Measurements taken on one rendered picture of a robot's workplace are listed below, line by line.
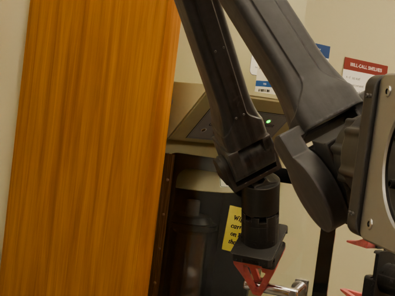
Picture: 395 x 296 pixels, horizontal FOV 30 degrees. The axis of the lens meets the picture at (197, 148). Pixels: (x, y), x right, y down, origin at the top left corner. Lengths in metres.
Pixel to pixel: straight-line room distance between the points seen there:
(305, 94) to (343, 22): 1.59
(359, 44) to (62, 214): 1.22
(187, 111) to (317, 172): 0.61
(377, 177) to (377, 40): 1.86
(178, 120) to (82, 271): 0.32
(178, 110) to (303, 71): 0.58
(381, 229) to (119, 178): 0.77
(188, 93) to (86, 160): 0.23
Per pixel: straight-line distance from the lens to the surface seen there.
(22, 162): 1.55
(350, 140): 0.58
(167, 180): 1.27
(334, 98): 0.68
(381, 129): 0.53
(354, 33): 2.29
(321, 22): 2.18
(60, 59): 1.44
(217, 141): 1.04
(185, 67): 1.30
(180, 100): 1.24
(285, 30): 0.69
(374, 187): 0.53
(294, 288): 1.19
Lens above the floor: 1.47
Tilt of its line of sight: 3 degrees down
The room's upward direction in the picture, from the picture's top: 7 degrees clockwise
